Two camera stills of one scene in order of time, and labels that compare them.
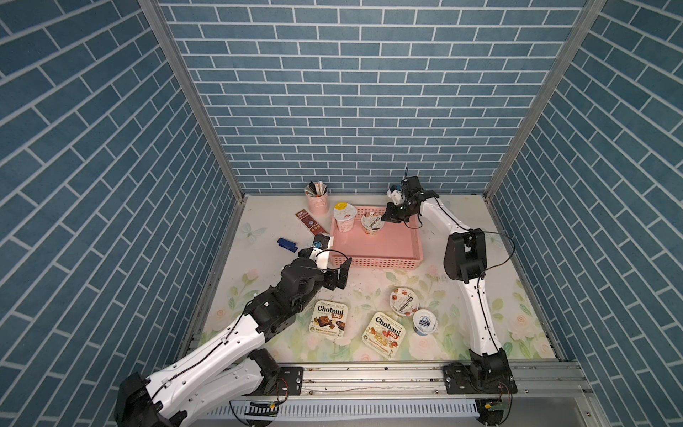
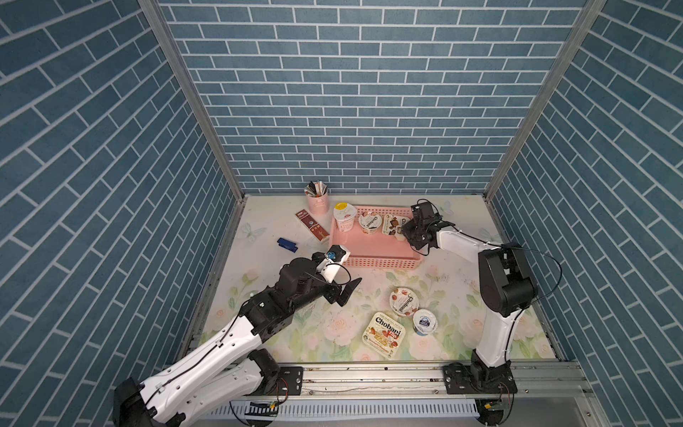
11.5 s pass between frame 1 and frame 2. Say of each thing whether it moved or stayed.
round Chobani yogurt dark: stayed
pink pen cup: stayed
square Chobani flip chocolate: moved
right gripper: moved
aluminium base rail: stayed
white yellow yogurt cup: stayed
